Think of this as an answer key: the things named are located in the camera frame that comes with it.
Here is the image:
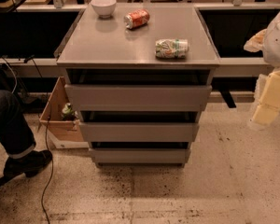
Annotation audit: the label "grey top drawer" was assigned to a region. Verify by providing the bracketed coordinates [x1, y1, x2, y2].
[65, 85, 212, 111]

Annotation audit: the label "green white soda can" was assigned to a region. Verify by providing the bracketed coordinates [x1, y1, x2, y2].
[155, 39, 189, 59]

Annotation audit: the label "grey bottom drawer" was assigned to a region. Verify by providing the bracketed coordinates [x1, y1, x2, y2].
[90, 148, 190, 164]

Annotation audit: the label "orange soda can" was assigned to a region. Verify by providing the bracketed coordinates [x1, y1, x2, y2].
[124, 8, 150, 30]

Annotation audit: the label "grey middle drawer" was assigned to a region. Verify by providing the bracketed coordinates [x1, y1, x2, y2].
[79, 122, 199, 142]

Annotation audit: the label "person leg dark jeans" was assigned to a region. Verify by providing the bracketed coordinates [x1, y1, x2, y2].
[0, 90, 35, 159]

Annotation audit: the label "brown cardboard box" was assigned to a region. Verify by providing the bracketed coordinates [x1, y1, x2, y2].
[39, 77, 83, 142]

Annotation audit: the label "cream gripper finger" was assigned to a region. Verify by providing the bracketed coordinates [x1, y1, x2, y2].
[251, 68, 280, 126]
[244, 29, 266, 52]

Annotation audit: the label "grey workbench frame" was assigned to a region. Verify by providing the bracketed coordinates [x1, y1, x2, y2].
[0, 3, 280, 91]

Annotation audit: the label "green bottle in box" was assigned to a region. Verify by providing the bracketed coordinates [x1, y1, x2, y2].
[61, 103, 76, 120]

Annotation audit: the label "white ceramic bowl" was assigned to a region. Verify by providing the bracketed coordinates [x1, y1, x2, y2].
[91, 0, 117, 18]

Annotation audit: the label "black shoe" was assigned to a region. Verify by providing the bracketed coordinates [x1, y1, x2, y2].
[4, 150, 52, 177]

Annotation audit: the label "grey drawer cabinet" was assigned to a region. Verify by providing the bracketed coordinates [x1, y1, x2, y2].
[53, 2, 221, 169]

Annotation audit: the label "black floor cable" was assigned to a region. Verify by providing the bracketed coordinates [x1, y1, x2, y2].
[23, 54, 55, 224]

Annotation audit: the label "grey drawer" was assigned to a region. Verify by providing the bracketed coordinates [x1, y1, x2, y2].
[90, 148, 190, 164]
[65, 85, 212, 111]
[79, 122, 199, 142]

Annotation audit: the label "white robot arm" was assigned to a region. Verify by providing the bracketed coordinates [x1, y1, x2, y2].
[244, 11, 280, 130]

